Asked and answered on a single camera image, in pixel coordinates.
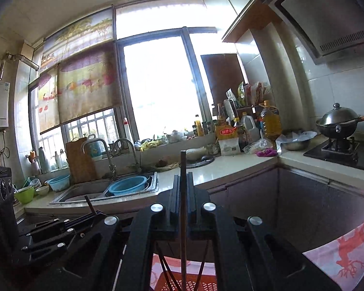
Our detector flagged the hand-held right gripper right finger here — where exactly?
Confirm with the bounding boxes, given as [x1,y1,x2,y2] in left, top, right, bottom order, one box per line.
[187,172,342,291]

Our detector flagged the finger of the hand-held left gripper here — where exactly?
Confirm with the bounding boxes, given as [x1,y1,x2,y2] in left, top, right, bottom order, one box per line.
[18,210,107,241]
[20,231,86,260]

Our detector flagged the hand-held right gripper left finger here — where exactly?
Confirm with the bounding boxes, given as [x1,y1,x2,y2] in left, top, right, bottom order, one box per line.
[29,174,182,291]

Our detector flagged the dark wooden chopstick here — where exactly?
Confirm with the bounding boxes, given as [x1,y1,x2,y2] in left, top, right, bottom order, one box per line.
[84,196,96,216]
[180,151,188,291]

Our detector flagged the pink perforated plastic basket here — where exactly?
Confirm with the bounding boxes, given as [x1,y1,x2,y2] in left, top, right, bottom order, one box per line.
[149,254,219,291]

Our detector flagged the green bowl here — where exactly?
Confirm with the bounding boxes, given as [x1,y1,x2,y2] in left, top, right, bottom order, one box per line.
[14,186,35,205]

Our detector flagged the stainless steel sink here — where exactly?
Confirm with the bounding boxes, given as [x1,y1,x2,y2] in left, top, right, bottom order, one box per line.
[49,171,160,206]

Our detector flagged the light blue plastic colander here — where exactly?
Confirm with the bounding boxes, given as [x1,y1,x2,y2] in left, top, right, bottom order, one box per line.
[46,174,71,192]

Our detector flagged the blue plastic basin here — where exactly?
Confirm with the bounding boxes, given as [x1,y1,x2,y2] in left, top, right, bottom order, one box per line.
[108,175,148,196]

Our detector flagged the wooden cutting board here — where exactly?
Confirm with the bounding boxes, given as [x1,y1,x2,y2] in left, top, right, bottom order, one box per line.
[65,137,98,184]

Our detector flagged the grey thermos flask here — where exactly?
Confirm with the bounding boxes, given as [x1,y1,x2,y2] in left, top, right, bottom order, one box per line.
[38,146,51,174]

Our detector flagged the teal white container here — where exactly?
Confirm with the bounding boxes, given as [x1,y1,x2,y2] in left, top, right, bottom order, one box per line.
[86,134,104,161]

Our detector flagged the yellow label food bag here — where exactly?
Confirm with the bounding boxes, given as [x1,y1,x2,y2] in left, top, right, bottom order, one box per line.
[215,124,241,156]

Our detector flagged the curved steel faucet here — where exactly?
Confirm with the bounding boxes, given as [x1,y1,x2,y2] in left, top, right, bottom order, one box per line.
[112,137,143,174]

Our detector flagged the yellow sauce bottle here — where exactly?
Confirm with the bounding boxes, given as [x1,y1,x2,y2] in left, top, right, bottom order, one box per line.
[195,114,205,137]

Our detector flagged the angular steel faucet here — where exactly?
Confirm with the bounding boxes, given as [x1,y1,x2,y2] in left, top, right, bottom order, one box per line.
[81,137,118,180]

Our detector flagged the magenta plastic bag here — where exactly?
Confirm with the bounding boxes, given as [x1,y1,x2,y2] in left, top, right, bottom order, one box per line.
[256,148,279,158]

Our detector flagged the white bottle red cap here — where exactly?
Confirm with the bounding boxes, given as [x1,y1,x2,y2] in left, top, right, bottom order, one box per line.
[123,117,133,142]

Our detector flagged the white plastic jug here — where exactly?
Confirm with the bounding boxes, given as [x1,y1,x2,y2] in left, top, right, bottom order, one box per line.
[239,112,260,144]

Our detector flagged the large cooking oil bottle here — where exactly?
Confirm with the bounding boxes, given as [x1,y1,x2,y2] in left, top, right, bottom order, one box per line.
[259,100,283,142]

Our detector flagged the steel basin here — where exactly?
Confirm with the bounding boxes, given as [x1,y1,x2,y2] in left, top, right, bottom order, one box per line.
[280,130,312,152]

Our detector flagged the kitchen window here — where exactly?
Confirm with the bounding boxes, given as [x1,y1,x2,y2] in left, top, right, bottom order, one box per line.
[28,4,226,170]

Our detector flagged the pile of food packets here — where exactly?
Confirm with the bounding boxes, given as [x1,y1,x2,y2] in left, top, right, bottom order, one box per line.
[225,81,273,107]

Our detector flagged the colourful printed roller blind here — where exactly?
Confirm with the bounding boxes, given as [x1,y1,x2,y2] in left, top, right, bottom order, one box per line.
[37,42,124,135]

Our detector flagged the brown board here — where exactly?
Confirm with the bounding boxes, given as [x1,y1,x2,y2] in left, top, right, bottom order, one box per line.
[200,53,247,116]

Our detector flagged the metal flue pipe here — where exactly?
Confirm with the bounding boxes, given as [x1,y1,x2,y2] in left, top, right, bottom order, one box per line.
[0,52,41,80]

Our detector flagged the pink printed tablecloth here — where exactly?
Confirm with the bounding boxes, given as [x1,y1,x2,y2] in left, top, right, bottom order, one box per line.
[303,221,364,291]

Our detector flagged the black gas stove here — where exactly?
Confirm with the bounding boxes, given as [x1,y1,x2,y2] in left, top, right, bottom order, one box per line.
[303,136,364,174]

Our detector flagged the palm print blind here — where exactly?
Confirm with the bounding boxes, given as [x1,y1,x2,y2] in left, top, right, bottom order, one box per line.
[40,7,115,74]

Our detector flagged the range hood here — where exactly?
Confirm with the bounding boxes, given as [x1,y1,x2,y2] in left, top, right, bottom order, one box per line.
[262,0,364,65]

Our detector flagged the wok with wooden handle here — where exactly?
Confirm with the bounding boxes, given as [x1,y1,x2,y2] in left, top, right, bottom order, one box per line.
[315,103,364,139]

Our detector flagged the wall cabinet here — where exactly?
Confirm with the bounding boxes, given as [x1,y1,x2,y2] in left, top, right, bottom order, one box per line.
[221,0,283,43]

